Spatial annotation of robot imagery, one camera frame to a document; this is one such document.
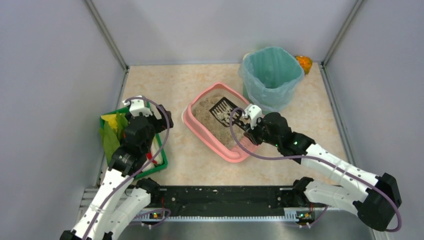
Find pink litter box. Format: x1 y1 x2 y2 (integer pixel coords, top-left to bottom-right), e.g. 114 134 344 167
181 82 250 163

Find black litter scoop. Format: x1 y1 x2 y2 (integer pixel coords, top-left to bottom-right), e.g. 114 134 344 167
209 97 248 131

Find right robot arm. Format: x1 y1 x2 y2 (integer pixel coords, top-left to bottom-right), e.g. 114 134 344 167
242 110 403 233

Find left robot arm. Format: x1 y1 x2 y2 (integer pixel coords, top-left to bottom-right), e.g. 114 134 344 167
60 101 174 240

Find cat litter sand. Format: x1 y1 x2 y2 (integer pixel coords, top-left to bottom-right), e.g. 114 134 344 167
191 92 247 149

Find green leafy vegetable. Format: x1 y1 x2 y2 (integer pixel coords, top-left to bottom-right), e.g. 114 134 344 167
99 112 128 165

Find green vegetable tray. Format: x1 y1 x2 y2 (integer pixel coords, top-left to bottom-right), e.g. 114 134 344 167
99 105 169 181

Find green trash bin with bag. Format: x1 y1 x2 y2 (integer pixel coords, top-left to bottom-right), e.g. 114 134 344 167
238 46 305 113

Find orange toy fruit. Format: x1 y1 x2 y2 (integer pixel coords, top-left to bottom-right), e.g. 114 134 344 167
294 55 313 75

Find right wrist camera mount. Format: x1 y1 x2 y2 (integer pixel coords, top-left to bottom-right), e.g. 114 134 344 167
242 104 263 130

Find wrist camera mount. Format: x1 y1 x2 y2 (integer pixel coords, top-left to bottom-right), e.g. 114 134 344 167
122 97 153 118
242 104 263 130

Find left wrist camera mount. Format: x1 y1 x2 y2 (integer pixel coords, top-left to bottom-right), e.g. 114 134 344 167
122 97 153 118

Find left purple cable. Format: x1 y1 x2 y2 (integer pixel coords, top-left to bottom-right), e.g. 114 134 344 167
81 96 172 240

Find purple cable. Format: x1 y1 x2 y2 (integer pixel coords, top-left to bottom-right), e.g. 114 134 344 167
228 107 403 233
81 96 172 240

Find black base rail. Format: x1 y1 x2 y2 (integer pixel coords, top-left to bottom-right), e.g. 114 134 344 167
147 185 323 217

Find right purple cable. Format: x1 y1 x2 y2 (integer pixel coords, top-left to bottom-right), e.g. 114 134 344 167
228 107 403 233

